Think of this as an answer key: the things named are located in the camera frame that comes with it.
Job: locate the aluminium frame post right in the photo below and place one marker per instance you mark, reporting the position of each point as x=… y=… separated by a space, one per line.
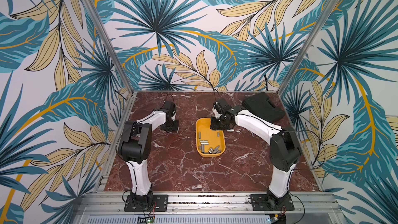
x=329 y=7

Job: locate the aluminium frame post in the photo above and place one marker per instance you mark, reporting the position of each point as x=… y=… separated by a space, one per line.
x=329 y=7
x=92 y=12

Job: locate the silver socket pile in tray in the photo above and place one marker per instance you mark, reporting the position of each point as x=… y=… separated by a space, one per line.
x=209 y=144

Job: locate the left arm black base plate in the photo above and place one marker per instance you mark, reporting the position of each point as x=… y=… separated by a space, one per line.
x=158 y=203

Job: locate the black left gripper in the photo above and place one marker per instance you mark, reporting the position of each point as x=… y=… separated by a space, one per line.
x=174 y=128

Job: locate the aluminium front rail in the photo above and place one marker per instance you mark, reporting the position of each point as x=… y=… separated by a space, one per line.
x=210 y=208

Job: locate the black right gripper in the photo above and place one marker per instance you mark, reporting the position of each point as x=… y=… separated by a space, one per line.
x=217 y=123

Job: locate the yellow plastic storage tray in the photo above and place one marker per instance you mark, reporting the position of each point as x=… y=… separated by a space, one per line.
x=203 y=125

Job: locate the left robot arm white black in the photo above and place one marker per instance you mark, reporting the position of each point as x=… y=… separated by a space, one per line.
x=135 y=146

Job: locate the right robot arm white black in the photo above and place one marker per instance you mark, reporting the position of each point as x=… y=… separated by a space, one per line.
x=285 y=150

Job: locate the black tool case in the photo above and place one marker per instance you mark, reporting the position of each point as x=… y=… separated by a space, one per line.
x=261 y=106

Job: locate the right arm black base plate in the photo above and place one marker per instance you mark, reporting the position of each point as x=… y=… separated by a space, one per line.
x=269 y=202

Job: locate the aluminium frame post left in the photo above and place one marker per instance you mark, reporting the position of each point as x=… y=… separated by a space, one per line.
x=92 y=12

